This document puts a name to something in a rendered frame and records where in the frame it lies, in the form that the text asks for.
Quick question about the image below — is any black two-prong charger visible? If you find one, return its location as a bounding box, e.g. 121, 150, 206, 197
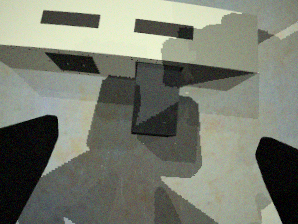
130, 63, 181, 137

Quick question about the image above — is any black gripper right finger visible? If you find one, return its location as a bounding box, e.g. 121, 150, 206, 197
255, 136, 298, 224

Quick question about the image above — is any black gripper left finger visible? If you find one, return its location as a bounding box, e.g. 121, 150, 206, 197
0, 115, 59, 224

